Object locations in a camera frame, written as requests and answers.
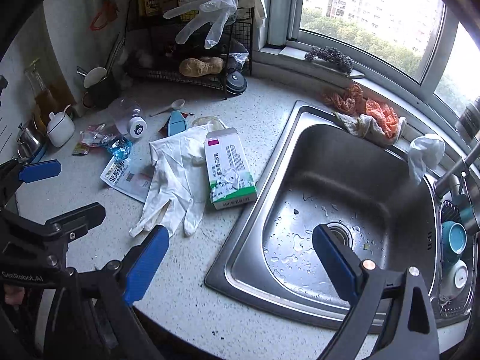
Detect blue crumpled plastic wrapper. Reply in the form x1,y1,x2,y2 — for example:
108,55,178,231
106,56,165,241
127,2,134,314
107,137,133,162

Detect white lidded sugar jar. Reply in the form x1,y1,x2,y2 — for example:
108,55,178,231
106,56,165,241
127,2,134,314
46,105,76,148

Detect translucent disposable glove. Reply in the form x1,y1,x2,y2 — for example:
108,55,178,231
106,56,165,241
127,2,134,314
163,0,242,49

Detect blue paper packet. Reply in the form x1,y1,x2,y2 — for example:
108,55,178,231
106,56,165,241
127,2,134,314
167,110,187,137

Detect window frame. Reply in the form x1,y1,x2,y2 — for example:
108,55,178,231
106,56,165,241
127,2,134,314
259,0,480,121

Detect stainless steel sink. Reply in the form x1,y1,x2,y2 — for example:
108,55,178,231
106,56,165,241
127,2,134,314
204,100,473,334

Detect blue bowl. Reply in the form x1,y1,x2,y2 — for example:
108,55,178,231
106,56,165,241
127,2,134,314
440,220,468,265

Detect clear plastic lid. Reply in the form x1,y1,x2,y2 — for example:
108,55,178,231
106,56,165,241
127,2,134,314
192,115,228,130

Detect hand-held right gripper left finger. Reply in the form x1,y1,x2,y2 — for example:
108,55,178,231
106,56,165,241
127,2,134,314
49,225,170,360

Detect yellow seasoning box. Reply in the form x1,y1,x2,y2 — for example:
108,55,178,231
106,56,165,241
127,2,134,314
136,0,169,17

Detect dark mug gold handle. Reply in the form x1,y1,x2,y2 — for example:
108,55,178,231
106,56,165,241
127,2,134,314
82,71,121,109

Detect dark dotted bag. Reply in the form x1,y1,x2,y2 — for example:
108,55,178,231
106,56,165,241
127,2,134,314
225,41,250,68

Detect crumpled clear red wrapper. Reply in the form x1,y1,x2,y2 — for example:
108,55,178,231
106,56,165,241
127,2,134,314
79,122,113,147

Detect stainless steel pot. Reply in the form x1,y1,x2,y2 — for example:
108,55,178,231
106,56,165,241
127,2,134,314
16,120,47,162

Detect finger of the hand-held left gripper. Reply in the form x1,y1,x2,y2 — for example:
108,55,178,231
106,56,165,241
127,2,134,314
0,158,62,211
40,202,106,246

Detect clear plastic bottle white cap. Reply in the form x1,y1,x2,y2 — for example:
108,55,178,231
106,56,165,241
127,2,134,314
109,97,148,139

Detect orange dishcloth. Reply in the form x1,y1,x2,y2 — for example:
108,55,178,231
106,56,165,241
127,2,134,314
365,99,400,139

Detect black round disc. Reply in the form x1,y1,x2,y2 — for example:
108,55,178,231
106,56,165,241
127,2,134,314
226,71,248,95

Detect ginger root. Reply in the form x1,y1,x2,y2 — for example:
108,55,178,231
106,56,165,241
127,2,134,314
179,56,226,77

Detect white bowl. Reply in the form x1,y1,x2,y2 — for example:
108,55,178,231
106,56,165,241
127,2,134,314
437,259,470,301

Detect white rubber glove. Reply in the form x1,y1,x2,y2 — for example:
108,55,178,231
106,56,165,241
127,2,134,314
128,124,226,238

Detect orange mesh scrubber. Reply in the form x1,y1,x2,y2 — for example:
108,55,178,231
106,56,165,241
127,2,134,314
322,83,366,115

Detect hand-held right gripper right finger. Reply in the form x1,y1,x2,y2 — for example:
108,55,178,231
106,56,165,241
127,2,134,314
312,223,440,360

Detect orange and grey rags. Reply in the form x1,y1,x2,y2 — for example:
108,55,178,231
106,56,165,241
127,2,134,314
334,112,407,147

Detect steel drain basket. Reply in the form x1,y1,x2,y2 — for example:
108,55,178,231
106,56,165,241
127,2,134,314
427,195,475,319

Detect black wire rack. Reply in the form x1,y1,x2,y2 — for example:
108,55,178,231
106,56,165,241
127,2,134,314
124,0,256,100

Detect white plastic spoon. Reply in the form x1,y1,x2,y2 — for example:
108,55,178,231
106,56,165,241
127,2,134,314
150,99,186,118

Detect white flat ladle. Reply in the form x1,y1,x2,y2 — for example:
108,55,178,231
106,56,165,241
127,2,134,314
83,67,108,89

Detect red handled scissors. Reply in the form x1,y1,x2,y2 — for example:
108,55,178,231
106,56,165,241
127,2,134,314
90,0,121,31

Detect printed newspaper sheet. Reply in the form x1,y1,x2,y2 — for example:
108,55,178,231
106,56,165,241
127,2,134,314
100,155,154,203

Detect crumpled white plastic bag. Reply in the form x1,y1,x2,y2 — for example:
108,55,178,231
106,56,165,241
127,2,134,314
407,134,446,185

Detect metal cutlery bundle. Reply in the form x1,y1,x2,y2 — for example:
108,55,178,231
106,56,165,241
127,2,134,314
103,34,126,76

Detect cooking oil bottle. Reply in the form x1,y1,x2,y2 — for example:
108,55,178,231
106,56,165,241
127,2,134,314
24,58,76,121

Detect white green carton box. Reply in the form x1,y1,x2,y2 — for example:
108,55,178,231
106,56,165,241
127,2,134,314
203,127,258,211

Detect person's left hand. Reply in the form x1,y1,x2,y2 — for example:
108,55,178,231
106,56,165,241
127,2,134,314
3,285,24,306

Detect metal cylinder container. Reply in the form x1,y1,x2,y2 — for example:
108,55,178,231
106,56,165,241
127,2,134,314
455,97,480,139

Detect steel faucet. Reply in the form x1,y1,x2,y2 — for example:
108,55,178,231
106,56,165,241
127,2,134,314
433,140,480,233

